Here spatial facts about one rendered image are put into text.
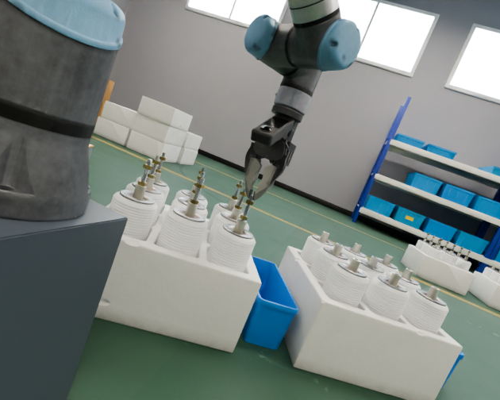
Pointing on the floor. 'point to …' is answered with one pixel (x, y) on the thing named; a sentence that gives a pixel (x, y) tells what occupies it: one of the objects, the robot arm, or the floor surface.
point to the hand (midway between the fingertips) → (251, 194)
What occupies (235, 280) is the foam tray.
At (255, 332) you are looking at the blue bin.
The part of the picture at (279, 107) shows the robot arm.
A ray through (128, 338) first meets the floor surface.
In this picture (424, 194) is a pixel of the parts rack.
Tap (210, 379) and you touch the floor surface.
